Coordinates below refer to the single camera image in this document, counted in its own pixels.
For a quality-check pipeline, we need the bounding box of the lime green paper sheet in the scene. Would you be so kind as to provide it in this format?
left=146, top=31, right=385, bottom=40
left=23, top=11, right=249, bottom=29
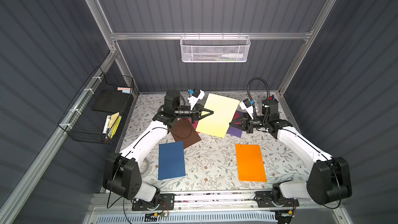
left=196, top=93, right=239, bottom=138

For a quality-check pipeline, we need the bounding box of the orange paper sheet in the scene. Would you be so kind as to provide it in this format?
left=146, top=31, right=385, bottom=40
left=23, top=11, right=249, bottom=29
left=235, top=144, right=267, bottom=183

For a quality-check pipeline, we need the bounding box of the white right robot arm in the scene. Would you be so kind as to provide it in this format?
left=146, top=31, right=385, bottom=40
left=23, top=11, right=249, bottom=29
left=229, top=88, right=352, bottom=208

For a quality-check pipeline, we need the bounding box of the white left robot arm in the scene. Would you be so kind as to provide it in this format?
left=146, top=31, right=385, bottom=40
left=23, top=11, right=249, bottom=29
left=103, top=89, right=214, bottom=203

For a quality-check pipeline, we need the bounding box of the purple paper sheet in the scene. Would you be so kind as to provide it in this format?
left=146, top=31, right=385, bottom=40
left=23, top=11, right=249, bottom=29
left=227, top=111, right=243, bottom=138

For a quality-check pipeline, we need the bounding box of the magenta paper sheet left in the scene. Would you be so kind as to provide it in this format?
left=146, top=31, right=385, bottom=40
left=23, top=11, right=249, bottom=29
left=186, top=118, right=198, bottom=135

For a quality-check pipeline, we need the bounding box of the brown paper sheet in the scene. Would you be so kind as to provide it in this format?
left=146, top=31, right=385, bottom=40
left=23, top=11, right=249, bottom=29
left=171, top=119, right=202, bottom=149

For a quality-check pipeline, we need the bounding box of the blue paper sheet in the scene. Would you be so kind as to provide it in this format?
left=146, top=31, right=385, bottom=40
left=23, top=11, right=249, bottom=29
left=158, top=142, right=186, bottom=180

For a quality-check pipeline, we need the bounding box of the white tape roll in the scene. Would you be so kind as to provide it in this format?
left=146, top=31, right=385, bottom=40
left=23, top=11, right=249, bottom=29
left=140, top=158, right=151, bottom=178

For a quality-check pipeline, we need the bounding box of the white mesh wall basket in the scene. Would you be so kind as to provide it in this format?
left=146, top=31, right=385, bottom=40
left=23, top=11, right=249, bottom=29
left=180, top=34, right=251, bottom=63

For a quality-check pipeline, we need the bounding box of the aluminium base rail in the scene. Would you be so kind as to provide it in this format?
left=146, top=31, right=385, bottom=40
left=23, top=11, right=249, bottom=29
left=130, top=189, right=301, bottom=212

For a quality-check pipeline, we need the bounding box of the black wire wall basket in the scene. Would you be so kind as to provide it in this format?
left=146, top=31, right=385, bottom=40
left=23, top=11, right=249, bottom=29
left=58, top=67, right=135, bottom=145

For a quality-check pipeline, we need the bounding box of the aluminium frame post left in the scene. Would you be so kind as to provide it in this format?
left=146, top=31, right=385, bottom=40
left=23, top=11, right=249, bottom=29
left=72, top=0, right=119, bottom=54

